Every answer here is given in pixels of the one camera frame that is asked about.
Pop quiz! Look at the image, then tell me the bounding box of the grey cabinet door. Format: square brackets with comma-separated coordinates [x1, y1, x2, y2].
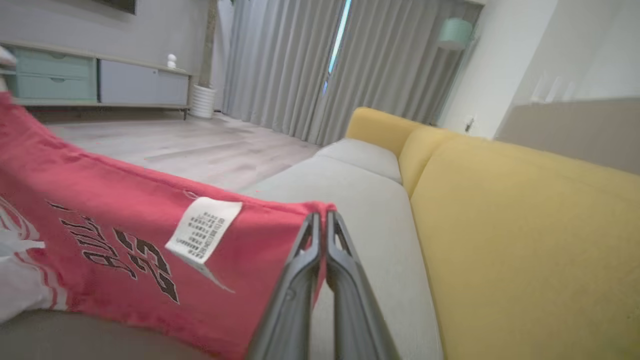
[99, 60, 190, 106]

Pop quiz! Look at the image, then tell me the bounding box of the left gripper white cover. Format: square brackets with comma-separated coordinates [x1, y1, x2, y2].
[0, 45, 17, 93]

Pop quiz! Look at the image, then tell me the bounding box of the indoor tree plant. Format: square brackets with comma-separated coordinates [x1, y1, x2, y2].
[199, 0, 221, 88]

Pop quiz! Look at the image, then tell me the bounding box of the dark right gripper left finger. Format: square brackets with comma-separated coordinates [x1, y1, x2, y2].
[245, 212, 323, 360]

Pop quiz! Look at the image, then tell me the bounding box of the small grey sofa seat cushion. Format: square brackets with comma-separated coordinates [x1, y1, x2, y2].
[315, 138, 403, 185]

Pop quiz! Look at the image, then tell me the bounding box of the red basketball jersey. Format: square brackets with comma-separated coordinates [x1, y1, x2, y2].
[0, 92, 337, 360]

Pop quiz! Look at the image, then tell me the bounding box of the large yellow sofa backrest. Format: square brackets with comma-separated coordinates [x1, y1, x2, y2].
[410, 137, 640, 360]

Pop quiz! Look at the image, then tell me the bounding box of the long low tv cabinet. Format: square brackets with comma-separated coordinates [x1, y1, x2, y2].
[0, 40, 193, 121]

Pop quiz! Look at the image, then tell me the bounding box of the mint green cabinet drawer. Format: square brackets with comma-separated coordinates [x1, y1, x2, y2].
[10, 47, 97, 78]
[7, 74, 98, 101]

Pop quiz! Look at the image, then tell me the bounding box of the yellow sofa armrest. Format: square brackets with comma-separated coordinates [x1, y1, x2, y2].
[346, 106, 426, 157]

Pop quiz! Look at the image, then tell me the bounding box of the black wall television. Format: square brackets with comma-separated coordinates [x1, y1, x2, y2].
[92, 0, 137, 15]

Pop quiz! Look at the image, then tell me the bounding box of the small yellow sofa backrest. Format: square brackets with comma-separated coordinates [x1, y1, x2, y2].
[398, 126, 451, 198]

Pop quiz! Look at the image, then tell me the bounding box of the white ribbed plant pot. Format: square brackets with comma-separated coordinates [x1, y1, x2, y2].
[190, 84, 217, 119]

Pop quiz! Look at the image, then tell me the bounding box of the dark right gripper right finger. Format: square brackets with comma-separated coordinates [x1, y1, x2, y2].
[325, 211, 401, 360]

